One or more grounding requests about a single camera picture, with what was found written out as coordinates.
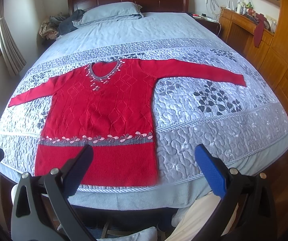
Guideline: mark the light blue pillow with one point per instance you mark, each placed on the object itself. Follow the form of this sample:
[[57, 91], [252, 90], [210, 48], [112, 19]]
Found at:
[[110, 12]]

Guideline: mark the dark red hanging cloth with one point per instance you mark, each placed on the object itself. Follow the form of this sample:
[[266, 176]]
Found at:
[[259, 30]]

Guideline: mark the pile of dark clothes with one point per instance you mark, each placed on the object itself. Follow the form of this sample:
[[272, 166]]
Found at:
[[59, 25]]

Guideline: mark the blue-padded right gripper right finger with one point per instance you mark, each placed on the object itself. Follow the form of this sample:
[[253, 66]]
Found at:
[[246, 210]]

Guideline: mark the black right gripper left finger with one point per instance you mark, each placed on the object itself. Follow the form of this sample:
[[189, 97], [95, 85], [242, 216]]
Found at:
[[41, 210]]

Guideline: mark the beige window curtain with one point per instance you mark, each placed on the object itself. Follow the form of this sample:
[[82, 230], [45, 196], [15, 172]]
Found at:
[[13, 58]]

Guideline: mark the dark bedside table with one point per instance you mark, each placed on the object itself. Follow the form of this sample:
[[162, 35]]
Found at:
[[210, 24]]

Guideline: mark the wooden cabinet unit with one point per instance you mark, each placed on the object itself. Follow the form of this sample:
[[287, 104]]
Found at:
[[270, 58]]

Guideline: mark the red knit sweater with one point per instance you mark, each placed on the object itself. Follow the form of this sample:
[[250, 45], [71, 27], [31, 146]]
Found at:
[[108, 105]]

